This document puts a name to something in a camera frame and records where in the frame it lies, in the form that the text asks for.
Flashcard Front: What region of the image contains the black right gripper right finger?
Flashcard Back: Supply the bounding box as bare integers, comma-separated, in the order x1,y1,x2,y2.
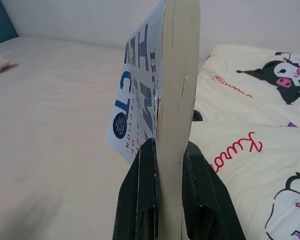
181,140,247,240

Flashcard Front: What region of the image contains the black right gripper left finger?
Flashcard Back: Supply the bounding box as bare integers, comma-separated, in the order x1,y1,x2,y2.
111,138,160,240

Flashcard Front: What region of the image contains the cream cartoon print blanket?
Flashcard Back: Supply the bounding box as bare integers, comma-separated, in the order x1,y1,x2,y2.
189,43,300,240

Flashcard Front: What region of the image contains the white and blue book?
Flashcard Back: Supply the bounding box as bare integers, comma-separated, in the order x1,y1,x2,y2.
103,0,202,240

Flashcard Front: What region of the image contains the pink patterned pillow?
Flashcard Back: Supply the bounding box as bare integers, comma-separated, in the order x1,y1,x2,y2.
0,52,19,80

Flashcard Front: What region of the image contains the white mattress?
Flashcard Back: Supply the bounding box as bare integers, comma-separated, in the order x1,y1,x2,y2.
0,34,211,240

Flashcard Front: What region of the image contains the teal bed frame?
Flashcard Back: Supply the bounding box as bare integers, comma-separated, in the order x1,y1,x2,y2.
0,0,18,48

